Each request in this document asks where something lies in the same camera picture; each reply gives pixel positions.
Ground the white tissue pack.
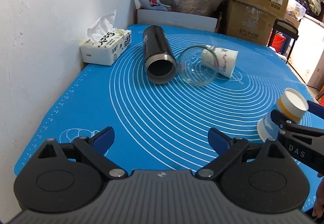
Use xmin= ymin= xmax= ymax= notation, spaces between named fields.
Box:
xmin=80 ymin=10 xmax=132 ymax=66

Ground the blue silicone baking mat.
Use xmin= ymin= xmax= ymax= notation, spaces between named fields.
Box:
xmin=13 ymin=24 xmax=324 ymax=212

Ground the white printed pamphlet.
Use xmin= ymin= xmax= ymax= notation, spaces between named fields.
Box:
xmin=138 ymin=0 xmax=168 ymax=11

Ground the lower brown cardboard box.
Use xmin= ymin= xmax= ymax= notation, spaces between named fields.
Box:
xmin=224 ymin=0 xmax=276 ymax=46

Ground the blue and white paper cup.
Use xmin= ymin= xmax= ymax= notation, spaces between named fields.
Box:
xmin=256 ymin=88 xmax=309 ymax=142

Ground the white cardboard box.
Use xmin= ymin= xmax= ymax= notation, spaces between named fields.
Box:
xmin=134 ymin=0 xmax=218 ymax=32

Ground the clear glass cup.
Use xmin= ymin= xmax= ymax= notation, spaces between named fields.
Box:
xmin=177 ymin=45 xmax=220 ymax=87

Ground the black thermos bottle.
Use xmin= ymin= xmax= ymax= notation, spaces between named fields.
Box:
xmin=143 ymin=25 xmax=177 ymax=85

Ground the white patterned paper cup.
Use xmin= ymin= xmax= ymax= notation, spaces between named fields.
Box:
xmin=201 ymin=46 xmax=238 ymax=79

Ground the black metal chair frame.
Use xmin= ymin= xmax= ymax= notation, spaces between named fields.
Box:
xmin=268 ymin=19 xmax=299 ymax=63

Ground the red plastic bucket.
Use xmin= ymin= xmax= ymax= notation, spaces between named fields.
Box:
xmin=270 ymin=34 xmax=286 ymax=53

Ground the white chest freezer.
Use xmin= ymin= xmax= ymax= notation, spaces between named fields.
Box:
xmin=288 ymin=15 xmax=324 ymax=90

